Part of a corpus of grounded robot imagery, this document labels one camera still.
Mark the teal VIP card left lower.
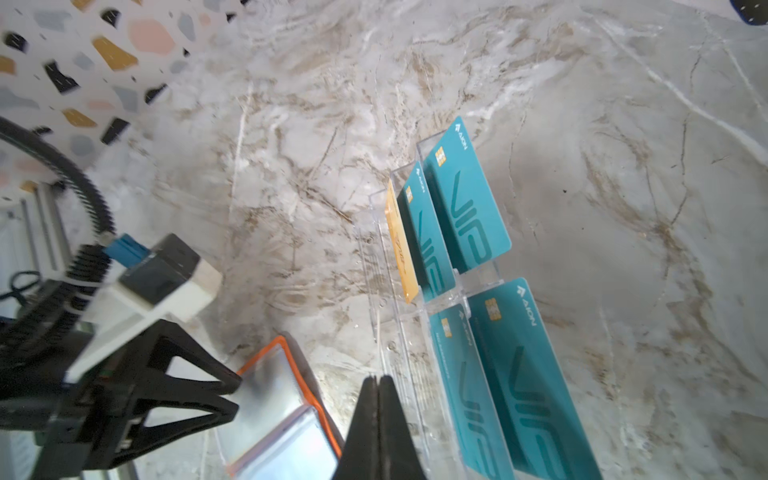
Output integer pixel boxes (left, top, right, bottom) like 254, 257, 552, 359
392, 161, 456, 302

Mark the teal vip card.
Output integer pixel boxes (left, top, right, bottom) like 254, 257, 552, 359
392, 161, 456, 302
468, 278, 602, 479
429, 305, 515, 479
423, 117, 512, 273

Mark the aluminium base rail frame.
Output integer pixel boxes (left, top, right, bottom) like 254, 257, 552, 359
1, 181, 72, 321

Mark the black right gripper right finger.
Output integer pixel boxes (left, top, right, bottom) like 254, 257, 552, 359
379, 375, 426, 480

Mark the clear acrylic card display stand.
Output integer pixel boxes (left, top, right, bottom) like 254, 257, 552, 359
357, 130, 508, 479

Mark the black corrugated cable hose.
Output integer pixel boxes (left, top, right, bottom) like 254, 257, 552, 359
0, 115, 118, 337

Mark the teal VIP card right lower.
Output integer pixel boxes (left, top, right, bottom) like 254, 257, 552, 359
429, 305, 515, 479

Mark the teal VIP card left upper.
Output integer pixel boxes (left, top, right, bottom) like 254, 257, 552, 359
423, 117, 512, 273

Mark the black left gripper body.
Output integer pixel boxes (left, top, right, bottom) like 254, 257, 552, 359
1, 328, 156, 479

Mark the gold VIP card left upper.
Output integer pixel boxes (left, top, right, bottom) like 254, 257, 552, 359
385, 180, 419, 304

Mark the orange card holder wallet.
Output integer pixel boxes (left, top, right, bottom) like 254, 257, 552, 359
215, 336, 341, 479

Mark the teal VIP card right upper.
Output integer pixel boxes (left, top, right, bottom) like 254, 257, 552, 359
468, 278, 602, 479

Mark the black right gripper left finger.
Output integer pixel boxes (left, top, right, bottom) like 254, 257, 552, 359
332, 377, 380, 480

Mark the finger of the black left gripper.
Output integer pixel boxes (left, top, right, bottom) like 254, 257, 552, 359
89, 395, 239, 470
114, 320, 241, 408

